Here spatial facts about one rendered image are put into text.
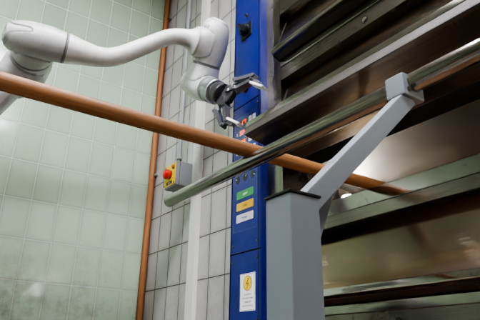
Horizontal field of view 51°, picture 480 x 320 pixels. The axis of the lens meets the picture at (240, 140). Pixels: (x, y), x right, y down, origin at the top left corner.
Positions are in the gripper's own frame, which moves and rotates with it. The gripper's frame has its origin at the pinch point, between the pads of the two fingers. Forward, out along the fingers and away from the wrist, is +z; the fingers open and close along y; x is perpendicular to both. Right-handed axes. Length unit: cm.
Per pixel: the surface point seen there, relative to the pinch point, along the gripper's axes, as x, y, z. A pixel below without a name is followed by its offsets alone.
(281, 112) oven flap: 7.0, 0.3, 22.1
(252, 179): -12.2, 18.9, 4.8
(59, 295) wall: -6, 93, -46
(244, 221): -15.3, 31.1, 8.7
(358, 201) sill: -8.6, 10.2, 46.1
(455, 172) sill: -3, -3, 68
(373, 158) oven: -25.2, -4.8, 30.2
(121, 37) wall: 4, -7, -113
